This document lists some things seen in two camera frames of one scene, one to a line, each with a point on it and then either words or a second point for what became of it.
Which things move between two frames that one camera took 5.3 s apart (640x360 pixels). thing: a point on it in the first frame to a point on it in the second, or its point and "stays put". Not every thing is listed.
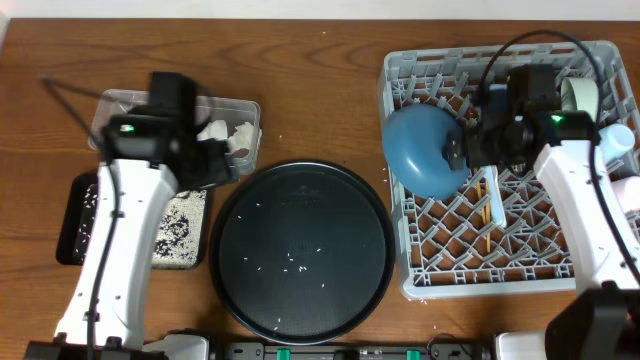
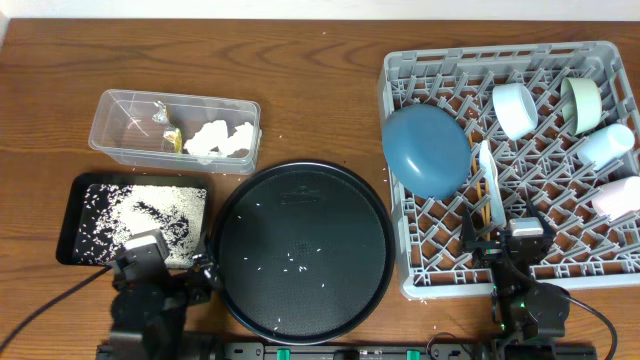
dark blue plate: (414, 140) stays put
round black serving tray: (302, 253) stays put
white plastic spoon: (499, 217) stays put
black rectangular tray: (180, 235) stays put
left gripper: (220, 147) to (198, 282)
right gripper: (475, 156) to (470, 242)
